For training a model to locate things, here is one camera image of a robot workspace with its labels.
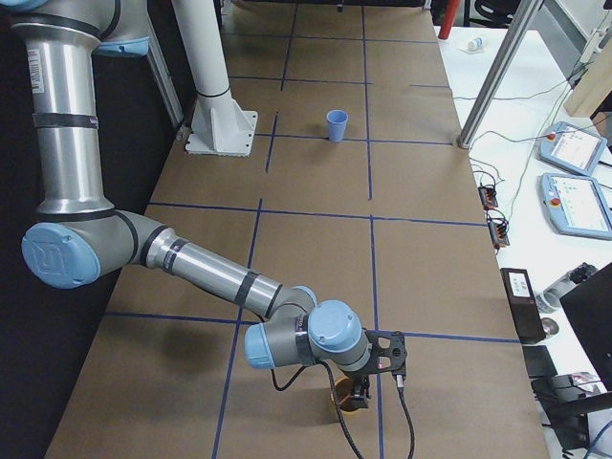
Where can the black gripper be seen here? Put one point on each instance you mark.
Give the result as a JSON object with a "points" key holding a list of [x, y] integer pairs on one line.
{"points": [[360, 388]]}

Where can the blue ribbed plastic cup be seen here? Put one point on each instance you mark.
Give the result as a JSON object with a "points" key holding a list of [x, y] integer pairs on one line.
{"points": [[336, 124]]}

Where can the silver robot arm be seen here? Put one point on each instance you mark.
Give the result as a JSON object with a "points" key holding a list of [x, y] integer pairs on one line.
{"points": [[81, 236]]}

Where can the bamboo wooden cup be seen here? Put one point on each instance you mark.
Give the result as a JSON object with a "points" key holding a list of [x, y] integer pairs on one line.
{"points": [[340, 386]]}

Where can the black box with label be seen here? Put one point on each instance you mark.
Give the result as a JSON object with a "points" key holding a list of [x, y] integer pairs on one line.
{"points": [[522, 304]]}

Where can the near orange connector module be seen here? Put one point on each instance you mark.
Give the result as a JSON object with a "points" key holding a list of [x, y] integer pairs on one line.
{"points": [[498, 226]]}

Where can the orange connector module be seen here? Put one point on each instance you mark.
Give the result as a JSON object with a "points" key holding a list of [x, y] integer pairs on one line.
{"points": [[498, 226], [487, 196]]}

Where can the far orange connector module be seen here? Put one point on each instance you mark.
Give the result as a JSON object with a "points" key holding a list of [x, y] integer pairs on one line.
{"points": [[487, 196]]}

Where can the black monitor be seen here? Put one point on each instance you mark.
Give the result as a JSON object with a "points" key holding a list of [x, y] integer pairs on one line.
{"points": [[588, 310]]}

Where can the near teach pendant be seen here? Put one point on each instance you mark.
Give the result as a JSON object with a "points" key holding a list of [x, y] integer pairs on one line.
{"points": [[575, 206]]}

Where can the teach pendant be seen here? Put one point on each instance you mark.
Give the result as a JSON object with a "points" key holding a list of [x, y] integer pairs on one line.
{"points": [[575, 206], [571, 148]]}

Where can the far teach pendant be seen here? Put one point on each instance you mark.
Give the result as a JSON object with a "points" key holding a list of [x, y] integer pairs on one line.
{"points": [[571, 148]]}

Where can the white plastic bottle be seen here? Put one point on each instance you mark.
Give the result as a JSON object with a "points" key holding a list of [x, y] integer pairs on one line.
{"points": [[477, 45]]}

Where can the wooden board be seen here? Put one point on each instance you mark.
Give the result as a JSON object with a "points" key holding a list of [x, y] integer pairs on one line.
{"points": [[593, 87]]}

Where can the red cylinder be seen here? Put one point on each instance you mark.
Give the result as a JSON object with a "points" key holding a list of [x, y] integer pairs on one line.
{"points": [[451, 9]]}

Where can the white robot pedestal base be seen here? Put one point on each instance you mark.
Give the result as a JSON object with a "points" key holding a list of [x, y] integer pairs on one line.
{"points": [[219, 125]]}

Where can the aluminium frame post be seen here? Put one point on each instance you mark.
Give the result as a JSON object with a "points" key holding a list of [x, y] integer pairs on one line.
{"points": [[524, 16]]}

